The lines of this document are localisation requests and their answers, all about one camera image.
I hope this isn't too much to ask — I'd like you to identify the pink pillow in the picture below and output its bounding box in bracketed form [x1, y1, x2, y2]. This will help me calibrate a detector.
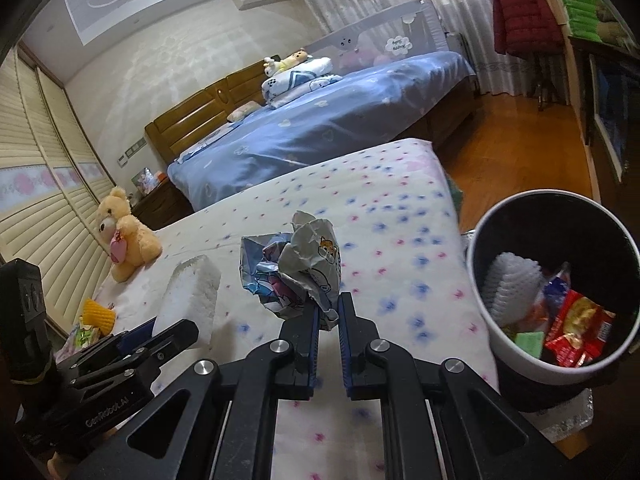
[226, 101, 262, 123]

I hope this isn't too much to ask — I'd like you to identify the red padded coat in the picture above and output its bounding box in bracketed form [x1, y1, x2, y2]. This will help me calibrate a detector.
[492, 0, 563, 58]

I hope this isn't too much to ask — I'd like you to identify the television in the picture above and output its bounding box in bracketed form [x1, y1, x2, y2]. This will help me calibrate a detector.
[592, 55, 633, 181]

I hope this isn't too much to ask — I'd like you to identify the green carton box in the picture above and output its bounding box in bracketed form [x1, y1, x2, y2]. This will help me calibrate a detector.
[515, 331, 545, 360]

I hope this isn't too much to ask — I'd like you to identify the orange packet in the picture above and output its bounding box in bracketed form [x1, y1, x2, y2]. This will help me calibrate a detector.
[532, 262, 573, 321]

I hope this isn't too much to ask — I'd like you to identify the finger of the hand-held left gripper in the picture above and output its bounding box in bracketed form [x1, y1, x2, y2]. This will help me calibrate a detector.
[127, 319, 200, 388]
[75, 322, 153, 371]

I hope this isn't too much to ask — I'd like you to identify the grey bed rail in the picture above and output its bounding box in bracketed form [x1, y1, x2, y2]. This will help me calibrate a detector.
[305, 0, 451, 73]

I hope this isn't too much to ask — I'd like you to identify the tan teddy bear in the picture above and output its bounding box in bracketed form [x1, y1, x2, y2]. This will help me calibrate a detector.
[96, 186, 163, 283]

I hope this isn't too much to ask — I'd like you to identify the wooden headboard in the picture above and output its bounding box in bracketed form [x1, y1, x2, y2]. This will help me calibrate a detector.
[145, 55, 281, 163]

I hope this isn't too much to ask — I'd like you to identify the folded white blue quilt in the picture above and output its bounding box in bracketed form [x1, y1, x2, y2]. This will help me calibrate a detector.
[261, 56, 343, 109]

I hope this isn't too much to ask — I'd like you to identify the red snack bag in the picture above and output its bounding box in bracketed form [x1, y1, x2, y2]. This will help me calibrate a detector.
[544, 289, 617, 368]

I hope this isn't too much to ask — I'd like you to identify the translucent plastic stool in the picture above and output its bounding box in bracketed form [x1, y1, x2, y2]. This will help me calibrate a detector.
[520, 387, 596, 443]

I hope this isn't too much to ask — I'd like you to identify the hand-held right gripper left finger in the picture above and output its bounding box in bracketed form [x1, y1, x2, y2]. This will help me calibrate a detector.
[102, 304, 322, 480]

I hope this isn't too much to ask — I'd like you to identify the yellow plush toy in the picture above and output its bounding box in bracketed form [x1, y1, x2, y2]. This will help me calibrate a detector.
[263, 49, 308, 73]

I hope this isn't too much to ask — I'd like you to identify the dark wooden cabinet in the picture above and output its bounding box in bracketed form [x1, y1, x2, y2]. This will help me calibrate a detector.
[567, 35, 640, 186]

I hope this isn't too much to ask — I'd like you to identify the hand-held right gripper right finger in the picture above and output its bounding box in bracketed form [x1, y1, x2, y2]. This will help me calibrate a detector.
[337, 292, 560, 480]

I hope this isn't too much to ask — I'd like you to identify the white trash bin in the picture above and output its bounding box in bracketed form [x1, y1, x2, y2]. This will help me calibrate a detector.
[466, 189, 640, 373]

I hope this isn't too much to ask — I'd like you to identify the white foam block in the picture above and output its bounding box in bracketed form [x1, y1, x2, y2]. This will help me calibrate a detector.
[150, 255, 222, 348]

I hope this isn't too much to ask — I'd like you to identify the wooden coat rack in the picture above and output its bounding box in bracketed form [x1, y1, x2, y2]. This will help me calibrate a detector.
[480, 0, 566, 111]

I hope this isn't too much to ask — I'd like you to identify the blue silver plastic bag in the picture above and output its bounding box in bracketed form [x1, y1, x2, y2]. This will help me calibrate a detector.
[240, 211, 343, 332]

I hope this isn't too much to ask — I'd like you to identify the wooden nightstand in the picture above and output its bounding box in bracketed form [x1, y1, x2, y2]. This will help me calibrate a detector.
[131, 180, 193, 231]

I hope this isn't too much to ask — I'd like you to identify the yellow foam fruit net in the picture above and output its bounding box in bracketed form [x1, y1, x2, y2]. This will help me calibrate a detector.
[80, 298, 118, 336]

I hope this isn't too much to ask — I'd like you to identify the white foam fruit net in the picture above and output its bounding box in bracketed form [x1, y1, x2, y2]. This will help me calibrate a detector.
[481, 252, 543, 326]

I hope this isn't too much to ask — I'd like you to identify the cream louvred wardrobe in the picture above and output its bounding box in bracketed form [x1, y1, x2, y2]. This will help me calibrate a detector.
[0, 42, 136, 341]

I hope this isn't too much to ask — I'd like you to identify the blue bed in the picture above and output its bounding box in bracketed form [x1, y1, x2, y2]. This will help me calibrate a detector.
[167, 50, 476, 213]

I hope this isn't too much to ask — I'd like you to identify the stack of green packets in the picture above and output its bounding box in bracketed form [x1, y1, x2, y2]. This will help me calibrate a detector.
[552, 0, 603, 43]

